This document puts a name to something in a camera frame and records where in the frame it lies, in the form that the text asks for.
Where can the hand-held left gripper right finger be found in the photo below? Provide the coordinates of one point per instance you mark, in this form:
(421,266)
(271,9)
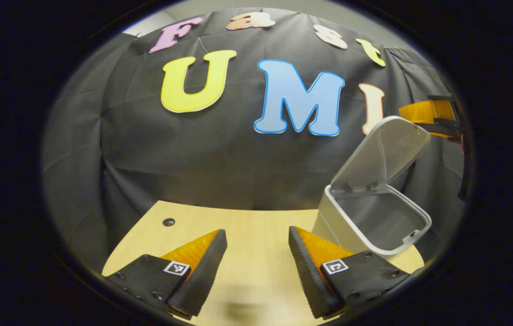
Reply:
(310,274)

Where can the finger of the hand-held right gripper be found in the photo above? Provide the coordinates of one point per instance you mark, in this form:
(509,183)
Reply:
(424,113)

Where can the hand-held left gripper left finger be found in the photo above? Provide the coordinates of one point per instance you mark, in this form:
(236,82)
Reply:
(202,276)

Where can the white desktop garbage bin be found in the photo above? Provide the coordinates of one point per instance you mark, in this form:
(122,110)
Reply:
(383,154)

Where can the light wooden desktop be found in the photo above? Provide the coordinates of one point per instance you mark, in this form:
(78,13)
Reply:
(256,240)

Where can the black backdrop cloth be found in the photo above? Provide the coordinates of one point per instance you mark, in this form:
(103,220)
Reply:
(220,163)

